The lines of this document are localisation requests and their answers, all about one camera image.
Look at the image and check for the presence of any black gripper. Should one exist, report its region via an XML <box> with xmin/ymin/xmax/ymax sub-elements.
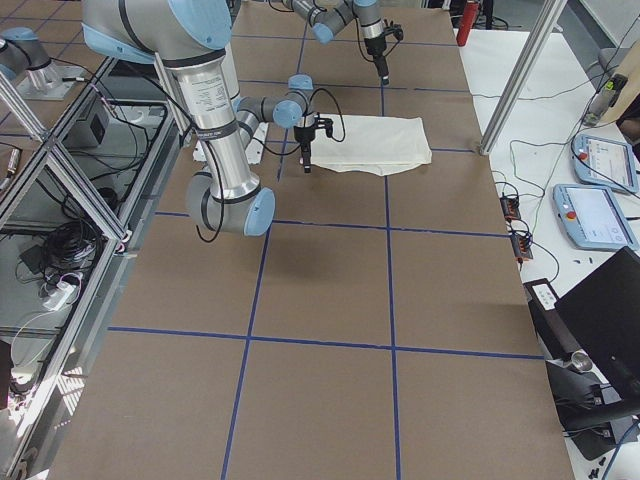
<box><xmin>362</xmin><ymin>19</ymin><xmax>404</xmax><ymax>85</ymax></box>
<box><xmin>294</xmin><ymin>114</ymin><xmax>334</xmax><ymax>174</ymax></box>

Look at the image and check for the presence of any cream long-sleeve cat shirt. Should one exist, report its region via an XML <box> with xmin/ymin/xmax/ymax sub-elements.
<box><xmin>311</xmin><ymin>114</ymin><xmax>432</xmax><ymax>176</ymax></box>

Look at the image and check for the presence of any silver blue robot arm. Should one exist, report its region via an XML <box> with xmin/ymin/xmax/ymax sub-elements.
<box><xmin>282</xmin><ymin>0</ymin><xmax>404</xmax><ymax>86</ymax></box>
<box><xmin>82</xmin><ymin>1</ymin><xmax>332</xmax><ymax>236</ymax></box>

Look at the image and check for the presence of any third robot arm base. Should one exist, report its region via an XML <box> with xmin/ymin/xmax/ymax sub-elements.
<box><xmin>1</xmin><ymin>27</ymin><xmax>51</xmax><ymax>81</ymax></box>

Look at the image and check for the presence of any red cylinder tube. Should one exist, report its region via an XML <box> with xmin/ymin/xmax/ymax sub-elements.
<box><xmin>456</xmin><ymin>0</ymin><xmax>479</xmax><ymax>47</ymax></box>

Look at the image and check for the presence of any upper orange black adapter box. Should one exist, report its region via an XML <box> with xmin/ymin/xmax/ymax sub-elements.
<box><xmin>500</xmin><ymin>196</ymin><xmax>521</xmax><ymax>221</ymax></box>

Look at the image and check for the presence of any orange black adapter box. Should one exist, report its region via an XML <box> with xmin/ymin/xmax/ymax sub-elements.
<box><xmin>500</xmin><ymin>196</ymin><xmax>521</xmax><ymax>221</ymax></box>
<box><xmin>510</xmin><ymin>233</ymin><xmax>533</xmax><ymax>263</ymax></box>

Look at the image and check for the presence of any grey control box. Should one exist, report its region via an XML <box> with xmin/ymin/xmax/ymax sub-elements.
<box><xmin>63</xmin><ymin>97</ymin><xmax>109</xmax><ymax>149</ymax></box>

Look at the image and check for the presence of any lower orange black adapter box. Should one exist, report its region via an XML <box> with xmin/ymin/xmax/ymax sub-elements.
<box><xmin>510</xmin><ymin>233</ymin><xmax>533</xmax><ymax>263</ymax></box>

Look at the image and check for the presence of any upper blue teach pendant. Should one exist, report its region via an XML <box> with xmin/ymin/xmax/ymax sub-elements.
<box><xmin>571</xmin><ymin>134</ymin><xmax>639</xmax><ymax>194</ymax></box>

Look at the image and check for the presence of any blue teach pendant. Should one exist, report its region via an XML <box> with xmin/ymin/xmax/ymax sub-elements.
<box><xmin>571</xmin><ymin>134</ymin><xmax>639</xmax><ymax>194</ymax></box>
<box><xmin>553</xmin><ymin>184</ymin><xmax>639</xmax><ymax>251</ymax></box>

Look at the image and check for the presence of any lower blue teach pendant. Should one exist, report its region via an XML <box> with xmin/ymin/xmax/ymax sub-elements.
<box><xmin>553</xmin><ymin>184</ymin><xmax>639</xmax><ymax>251</ymax></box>

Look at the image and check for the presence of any white power strip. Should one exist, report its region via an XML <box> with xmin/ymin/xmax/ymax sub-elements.
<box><xmin>43</xmin><ymin>280</ymin><xmax>79</xmax><ymax>312</ymax></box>

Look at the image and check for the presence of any black laptop computer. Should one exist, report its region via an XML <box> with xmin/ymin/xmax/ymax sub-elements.
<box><xmin>555</xmin><ymin>247</ymin><xmax>639</xmax><ymax>398</ymax></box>

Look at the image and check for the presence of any black monitor stand base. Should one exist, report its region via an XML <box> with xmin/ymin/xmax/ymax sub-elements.
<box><xmin>546</xmin><ymin>362</ymin><xmax>639</xmax><ymax>460</ymax></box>

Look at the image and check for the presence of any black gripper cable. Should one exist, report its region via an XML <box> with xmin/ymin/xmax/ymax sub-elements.
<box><xmin>194</xmin><ymin>87</ymin><xmax>347</xmax><ymax>244</ymax></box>

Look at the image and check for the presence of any aluminium frame post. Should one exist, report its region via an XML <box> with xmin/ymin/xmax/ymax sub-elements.
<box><xmin>479</xmin><ymin>0</ymin><xmax>567</xmax><ymax>155</ymax></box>

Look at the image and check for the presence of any aluminium frame rack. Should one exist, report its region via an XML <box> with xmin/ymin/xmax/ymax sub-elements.
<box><xmin>1</xmin><ymin>59</ymin><xmax>191</xmax><ymax>479</ymax></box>

